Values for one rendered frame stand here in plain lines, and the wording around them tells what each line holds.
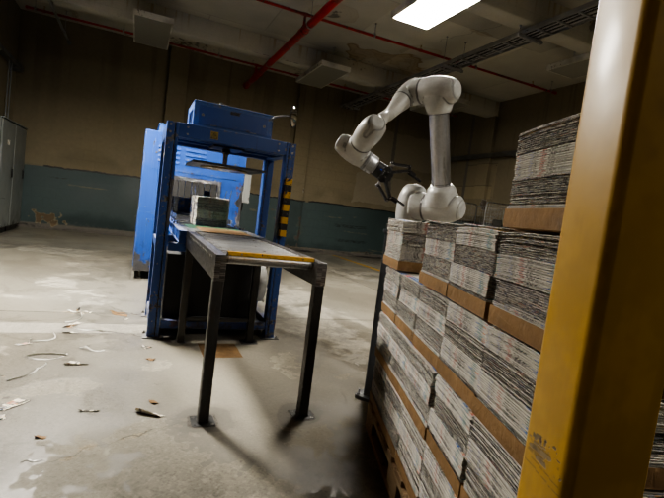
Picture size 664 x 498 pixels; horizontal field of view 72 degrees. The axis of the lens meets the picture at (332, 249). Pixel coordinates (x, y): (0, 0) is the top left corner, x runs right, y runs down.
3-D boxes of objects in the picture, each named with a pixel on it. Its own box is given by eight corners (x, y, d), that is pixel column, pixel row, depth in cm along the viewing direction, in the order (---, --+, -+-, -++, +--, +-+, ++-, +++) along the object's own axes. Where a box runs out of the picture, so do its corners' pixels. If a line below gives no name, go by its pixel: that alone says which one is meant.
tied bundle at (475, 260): (561, 312, 143) (573, 240, 142) (627, 338, 114) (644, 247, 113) (445, 298, 140) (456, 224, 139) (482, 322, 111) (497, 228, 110)
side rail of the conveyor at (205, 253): (224, 281, 207) (227, 255, 207) (211, 280, 205) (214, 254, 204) (192, 247, 330) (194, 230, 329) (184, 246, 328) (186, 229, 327)
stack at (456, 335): (437, 431, 236) (460, 273, 229) (576, 644, 120) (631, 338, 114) (363, 425, 232) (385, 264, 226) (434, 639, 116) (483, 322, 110)
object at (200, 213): (227, 228, 411) (230, 199, 409) (193, 224, 399) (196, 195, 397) (220, 224, 445) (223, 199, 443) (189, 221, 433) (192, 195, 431)
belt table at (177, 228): (266, 250, 352) (267, 237, 351) (178, 243, 326) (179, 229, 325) (246, 241, 416) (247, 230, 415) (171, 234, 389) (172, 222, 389)
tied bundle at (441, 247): (513, 293, 174) (522, 234, 172) (559, 311, 145) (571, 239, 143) (417, 283, 169) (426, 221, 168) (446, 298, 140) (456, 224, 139)
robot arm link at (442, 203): (434, 216, 264) (469, 220, 250) (420, 224, 253) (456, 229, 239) (428, 75, 236) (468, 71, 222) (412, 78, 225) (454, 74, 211)
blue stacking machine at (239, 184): (240, 285, 583) (259, 122, 567) (130, 279, 531) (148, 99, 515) (220, 266, 720) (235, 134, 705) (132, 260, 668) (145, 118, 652)
